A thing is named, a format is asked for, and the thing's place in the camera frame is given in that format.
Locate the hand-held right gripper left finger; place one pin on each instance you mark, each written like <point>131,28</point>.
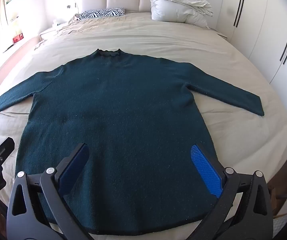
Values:
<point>74,165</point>

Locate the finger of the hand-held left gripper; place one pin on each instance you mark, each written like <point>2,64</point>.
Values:
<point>4,148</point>

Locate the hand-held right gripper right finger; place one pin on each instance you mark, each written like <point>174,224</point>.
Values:
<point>206,170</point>

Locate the dark green towel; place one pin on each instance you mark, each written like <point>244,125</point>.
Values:
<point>121,105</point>

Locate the red box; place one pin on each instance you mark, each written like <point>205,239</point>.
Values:
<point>18,38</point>

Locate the white nightstand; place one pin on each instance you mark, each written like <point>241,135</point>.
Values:
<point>47,33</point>

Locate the bed with beige sheet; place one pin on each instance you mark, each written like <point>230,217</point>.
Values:
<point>158,37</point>

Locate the white wardrobe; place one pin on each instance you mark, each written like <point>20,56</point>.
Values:
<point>258,30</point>

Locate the zebra print pillow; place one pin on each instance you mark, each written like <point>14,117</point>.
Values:
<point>101,13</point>

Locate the folded white duvet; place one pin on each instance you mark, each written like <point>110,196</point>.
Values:
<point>178,7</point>

